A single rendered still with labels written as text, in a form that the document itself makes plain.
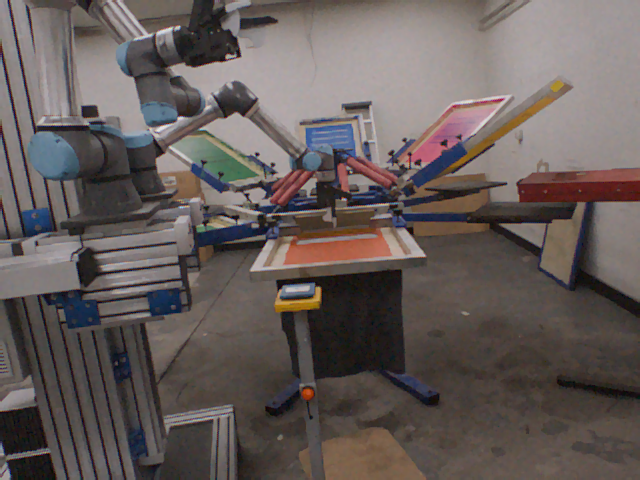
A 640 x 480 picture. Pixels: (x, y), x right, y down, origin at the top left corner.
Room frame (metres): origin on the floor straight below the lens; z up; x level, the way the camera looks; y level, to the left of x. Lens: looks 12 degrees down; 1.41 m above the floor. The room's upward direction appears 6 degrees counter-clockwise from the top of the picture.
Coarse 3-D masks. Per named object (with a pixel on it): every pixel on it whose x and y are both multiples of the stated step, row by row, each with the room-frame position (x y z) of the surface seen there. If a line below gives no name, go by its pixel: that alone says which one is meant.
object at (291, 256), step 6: (294, 240) 2.11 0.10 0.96; (300, 240) 2.10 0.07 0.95; (294, 246) 1.98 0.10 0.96; (300, 246) 1.98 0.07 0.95; (288, 252) 1.89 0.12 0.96; (294, 252) 1.88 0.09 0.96; (288, 258) 1.79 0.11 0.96; (294, 258) 1.78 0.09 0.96; (282, 264) 1.70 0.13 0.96; (288, 264) 1.70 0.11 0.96
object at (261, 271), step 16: (272, 240) 1.99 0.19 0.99; (400, 240) 1.83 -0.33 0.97; (272, 256) 1.82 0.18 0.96; (400, 256) 1.52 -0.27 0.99; (416, 256) 1.50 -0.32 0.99; (256, 272) 1.53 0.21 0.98; (272, 272) 1.52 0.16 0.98; (288, 272) 1.52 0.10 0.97; (304, 272) 1.52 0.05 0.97; (320, 272) 1.52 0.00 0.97; (336, 272) 1.51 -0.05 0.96; (352, 272) 1.51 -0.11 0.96
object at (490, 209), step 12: (492, 204) 2.55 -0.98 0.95; (504, 204) 2.51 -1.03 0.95; (516, 204) 2.48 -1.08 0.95; (528, 204) 2.44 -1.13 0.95; (540, 204) 2.41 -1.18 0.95; (552, 204) 2.38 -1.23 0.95; (564, 204) 2.35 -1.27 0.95; (576, 204) 2.34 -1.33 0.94; (408, 216) 2.67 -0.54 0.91; (420, 216) 2.63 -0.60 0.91; (432, 216) 2.60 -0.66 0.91; (444, 216) 2.56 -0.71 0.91; (456, 216) 2.52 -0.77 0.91; (468, 216) 2.48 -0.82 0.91; (480, 216) 2.28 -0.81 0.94; (492, 216) 2.25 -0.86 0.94; (504, 216) 2.22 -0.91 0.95; (516, 216) 2.19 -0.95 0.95; (528, 216) 2.16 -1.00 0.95; (540, 216) 2.13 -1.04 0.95; (552, 216) 2.10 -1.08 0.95; (564, 216) 2.08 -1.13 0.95
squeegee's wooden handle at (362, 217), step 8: (296, 216) 2.12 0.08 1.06; (304, 216) 2.11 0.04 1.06; (312, 216) 2.11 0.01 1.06; (320, 216) 2.10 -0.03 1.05; (336, 216) 2.10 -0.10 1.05; (344, 216) 2.10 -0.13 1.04; (352, 216) 2.10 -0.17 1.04; (360, 216) 2.09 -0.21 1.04; (368, 216) 2.09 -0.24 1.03; (304, 224) 2.11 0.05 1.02; (312, 224) 2.11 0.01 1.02; (320, 224) 2.10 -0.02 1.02; (328, 224) 2.10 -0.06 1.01; (344, 224) 2.10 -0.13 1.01; (352, 224) 2.10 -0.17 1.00; (360, 224) 2.09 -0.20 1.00; (368, 224) 2.09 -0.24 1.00
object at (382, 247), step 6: (378, 228) 2.18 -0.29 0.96; (348, 234) 2.12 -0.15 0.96; (354, 234) 2.11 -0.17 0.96; (360, 234) 2.10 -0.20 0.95; (378, 234) 2.05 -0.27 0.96; (348, 240) 2.00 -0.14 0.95; (354, 240) 1.99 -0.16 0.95; (378, 240) 1.94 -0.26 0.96; (384, 240) 1.93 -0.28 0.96; (378, 246) 1.83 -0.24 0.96; (384, 246) 1.82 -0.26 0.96; (378, 252) 1.74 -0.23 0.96; (384, 252) 1.73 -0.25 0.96; (390, 252) 1.72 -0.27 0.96; (354, 258) 1.69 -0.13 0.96; (360, 258) 1.68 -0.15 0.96
